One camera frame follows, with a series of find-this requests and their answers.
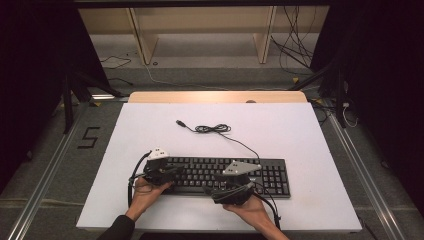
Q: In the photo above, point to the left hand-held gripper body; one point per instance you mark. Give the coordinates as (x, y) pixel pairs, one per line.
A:
(156, 171)

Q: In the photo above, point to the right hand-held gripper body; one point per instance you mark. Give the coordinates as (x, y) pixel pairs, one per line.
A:
(233, 190)

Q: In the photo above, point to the black computer keyboard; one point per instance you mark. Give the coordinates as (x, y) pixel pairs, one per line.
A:
(273, 180)

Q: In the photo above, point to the person's right hand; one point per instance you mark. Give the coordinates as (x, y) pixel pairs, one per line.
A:
(248, 210)

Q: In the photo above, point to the person's left hand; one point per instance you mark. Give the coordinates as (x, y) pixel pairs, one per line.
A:
(145, 196)

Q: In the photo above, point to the white table mat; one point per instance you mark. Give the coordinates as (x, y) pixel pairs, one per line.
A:
(300, 133)

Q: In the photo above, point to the black metal stand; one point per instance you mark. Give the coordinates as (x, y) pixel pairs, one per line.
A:
(68, 100)
(338, 90)

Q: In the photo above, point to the light wooden shelf unit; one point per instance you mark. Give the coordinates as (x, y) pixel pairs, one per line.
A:
(200, 20)

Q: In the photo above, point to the dark curtain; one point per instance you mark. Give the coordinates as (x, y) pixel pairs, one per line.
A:
(36, 83)
(383, 100)

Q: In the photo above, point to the aluminium floor rail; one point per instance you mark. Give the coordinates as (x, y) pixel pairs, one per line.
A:
(40, 190)
(363, 176)

